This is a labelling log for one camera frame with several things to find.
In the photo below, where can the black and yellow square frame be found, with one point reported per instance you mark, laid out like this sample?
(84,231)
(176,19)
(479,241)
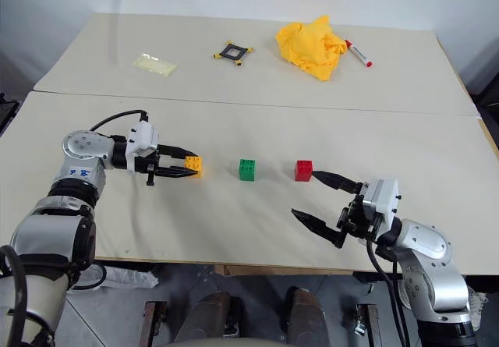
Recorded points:
(224,53)

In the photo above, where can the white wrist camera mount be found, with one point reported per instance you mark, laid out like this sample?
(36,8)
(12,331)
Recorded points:
(384,199)
(142,138)

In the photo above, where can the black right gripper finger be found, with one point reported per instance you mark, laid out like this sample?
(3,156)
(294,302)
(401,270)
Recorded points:
(317,224)
(339,181)

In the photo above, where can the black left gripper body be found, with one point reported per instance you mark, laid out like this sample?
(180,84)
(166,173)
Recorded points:
(150,165)

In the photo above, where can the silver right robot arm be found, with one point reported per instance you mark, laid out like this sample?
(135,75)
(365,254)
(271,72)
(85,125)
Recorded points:
(429,245)

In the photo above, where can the dark brown rounded shape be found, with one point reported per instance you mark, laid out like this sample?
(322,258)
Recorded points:
(206,316)
(308,316)

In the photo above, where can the dark equipment stand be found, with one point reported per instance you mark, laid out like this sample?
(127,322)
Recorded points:
(489,109)

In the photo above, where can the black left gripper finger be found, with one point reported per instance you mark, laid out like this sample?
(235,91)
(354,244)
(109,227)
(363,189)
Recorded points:
(175,151)
(175,172)

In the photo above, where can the white plastic bag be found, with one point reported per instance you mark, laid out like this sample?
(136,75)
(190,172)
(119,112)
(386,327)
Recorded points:
(128,277)

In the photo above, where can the red toy brick cube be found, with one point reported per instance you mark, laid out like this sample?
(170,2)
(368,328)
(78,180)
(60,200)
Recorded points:
(303,171)

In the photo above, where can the rusty metal bracket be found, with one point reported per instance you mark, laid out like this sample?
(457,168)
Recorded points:
(369,323)
(153,323)

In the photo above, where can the green toy brick cube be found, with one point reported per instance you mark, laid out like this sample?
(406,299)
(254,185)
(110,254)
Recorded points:
(247,169)

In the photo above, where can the red and white marker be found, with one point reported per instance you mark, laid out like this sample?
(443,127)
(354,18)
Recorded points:
(357,54)

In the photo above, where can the black equipment case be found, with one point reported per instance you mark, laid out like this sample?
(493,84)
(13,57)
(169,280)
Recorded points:
(7,113)

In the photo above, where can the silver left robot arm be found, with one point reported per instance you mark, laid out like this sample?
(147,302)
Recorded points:
(80,144)

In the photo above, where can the crumpled yellow cloth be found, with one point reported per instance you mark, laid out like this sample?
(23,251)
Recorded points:
(308,47)

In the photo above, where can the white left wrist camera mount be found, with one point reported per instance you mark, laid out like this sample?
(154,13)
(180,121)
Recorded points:
(142,138)

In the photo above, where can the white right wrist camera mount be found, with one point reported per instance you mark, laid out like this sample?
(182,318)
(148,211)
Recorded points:
(384,199)

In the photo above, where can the yellow toy brick cube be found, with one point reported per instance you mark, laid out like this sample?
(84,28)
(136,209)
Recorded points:
(194,163)

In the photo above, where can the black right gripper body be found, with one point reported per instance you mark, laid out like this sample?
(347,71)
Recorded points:
(356,218)

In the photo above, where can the clear bag of pale contents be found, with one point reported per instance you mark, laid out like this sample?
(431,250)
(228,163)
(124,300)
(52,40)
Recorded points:
(155,65)

